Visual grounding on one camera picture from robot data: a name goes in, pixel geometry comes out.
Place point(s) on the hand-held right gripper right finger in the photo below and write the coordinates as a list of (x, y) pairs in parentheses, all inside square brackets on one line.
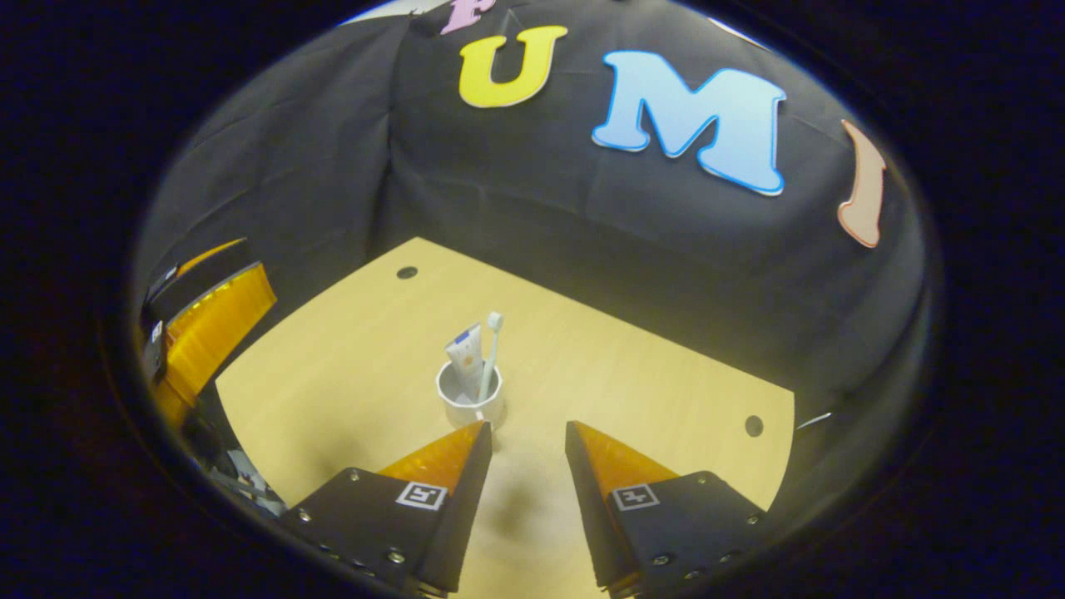
[(586, 516)]

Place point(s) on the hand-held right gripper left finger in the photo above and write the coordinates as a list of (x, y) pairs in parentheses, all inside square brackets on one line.
[(462, 516)]

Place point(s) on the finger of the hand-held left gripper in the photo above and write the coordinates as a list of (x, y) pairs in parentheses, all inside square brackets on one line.
[(216, 320), (195, 279)]

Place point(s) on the white cup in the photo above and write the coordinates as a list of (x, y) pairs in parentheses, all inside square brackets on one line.
[(462, 408)]

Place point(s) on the white toothpaste tube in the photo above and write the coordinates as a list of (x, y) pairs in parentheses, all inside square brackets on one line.
[(466, 353)]

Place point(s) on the pale green toothbrush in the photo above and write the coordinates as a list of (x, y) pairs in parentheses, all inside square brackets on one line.
[(491, 349)]

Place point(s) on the black backdrop cloth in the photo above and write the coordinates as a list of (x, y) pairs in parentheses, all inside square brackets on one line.
[(499, 166)]

